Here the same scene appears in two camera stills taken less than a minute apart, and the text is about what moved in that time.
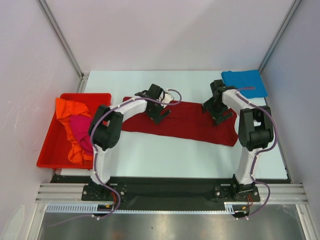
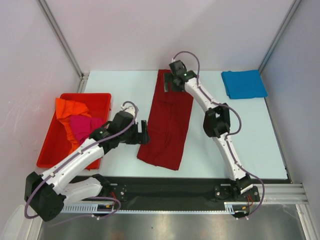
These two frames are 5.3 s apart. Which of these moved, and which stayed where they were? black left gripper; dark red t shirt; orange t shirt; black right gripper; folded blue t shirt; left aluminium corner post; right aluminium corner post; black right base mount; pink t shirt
Moved: dark red t shirt; black right gripper; black left gripper
Stayed: folded blue t shirt; pink t shirt; orange t shirt; black right base mount; left aluminium corner post; right aluminium corner post
